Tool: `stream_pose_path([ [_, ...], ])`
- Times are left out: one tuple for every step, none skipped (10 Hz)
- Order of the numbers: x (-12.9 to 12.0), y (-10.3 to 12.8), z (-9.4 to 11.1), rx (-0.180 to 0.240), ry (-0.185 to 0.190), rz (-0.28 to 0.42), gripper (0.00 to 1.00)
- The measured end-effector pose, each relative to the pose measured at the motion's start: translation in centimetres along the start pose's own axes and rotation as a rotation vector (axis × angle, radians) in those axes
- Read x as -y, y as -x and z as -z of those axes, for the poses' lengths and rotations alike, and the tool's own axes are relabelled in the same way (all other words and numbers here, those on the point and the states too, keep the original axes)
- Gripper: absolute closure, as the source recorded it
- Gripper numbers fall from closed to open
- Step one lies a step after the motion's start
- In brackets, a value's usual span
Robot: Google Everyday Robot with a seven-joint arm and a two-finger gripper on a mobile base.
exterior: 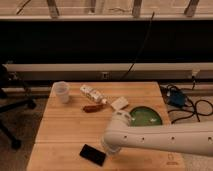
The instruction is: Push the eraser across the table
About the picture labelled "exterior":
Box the clear plastic cup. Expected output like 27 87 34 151
53 81 70 104

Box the blue power adapter box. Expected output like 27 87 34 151
168 91 186 107

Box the white plastic bottle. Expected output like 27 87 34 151
80 85 107 104

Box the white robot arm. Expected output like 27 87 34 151
101 110 213 157

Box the white baseboard heater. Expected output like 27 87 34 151
5 62 213 81

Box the black eraser block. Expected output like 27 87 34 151
80 144 106 166

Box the green round plate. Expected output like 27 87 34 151
130 106 163 126

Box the brown wooden-handled tool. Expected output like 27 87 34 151
83 104 104 113

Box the black floor cable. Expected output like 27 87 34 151
159 83 213 125

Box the black office chair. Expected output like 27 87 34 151
0 64 36 150

